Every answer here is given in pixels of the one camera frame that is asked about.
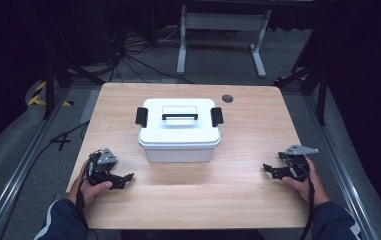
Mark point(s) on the white metal table frame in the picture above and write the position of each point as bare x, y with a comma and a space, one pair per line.
223, 21

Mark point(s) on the black metal stand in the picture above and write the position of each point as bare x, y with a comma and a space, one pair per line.
49, 86
321, 86

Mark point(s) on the white plastic storage box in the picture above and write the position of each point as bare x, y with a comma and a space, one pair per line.
178, 154

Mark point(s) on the yellow black floor tape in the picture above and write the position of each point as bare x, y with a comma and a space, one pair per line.
39, 98

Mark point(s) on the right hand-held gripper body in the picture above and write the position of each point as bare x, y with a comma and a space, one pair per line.
298, 166

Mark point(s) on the white storage box lid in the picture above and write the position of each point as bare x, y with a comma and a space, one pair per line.
178, 131

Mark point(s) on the person's right hand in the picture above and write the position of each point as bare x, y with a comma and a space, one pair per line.
313, 190

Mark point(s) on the aluminium floor rail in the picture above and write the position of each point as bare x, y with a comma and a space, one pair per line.
341, 173
18, 166

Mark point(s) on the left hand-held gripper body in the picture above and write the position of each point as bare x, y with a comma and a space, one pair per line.
98, 168

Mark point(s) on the black box latch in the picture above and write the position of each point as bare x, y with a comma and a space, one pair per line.
216, 116
141, 117

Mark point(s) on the person's left hand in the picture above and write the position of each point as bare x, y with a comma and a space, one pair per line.
86, 193

